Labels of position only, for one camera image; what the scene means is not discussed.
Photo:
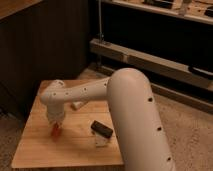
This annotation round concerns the white patterned packet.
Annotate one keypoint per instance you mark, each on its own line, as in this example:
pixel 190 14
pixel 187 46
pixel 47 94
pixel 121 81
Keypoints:
pixel 78 104

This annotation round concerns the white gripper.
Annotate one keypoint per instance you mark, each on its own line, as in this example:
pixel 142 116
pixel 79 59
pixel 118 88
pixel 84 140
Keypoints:
pixel 55 114

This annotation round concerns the white holder under block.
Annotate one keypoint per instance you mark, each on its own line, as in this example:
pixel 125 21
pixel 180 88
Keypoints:
pixel 100 141

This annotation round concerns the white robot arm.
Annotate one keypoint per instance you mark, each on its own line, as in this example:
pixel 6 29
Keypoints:
pixel 140 134

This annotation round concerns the metal vertical pole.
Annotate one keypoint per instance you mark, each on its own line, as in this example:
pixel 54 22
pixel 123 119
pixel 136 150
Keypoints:
pixel 101 36

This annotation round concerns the black rectangular block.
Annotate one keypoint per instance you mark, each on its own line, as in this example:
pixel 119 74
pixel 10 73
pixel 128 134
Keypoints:
pixel 101 129

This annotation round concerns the upper wooden shelf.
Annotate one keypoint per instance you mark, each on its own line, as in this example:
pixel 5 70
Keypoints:
pixel 193 10

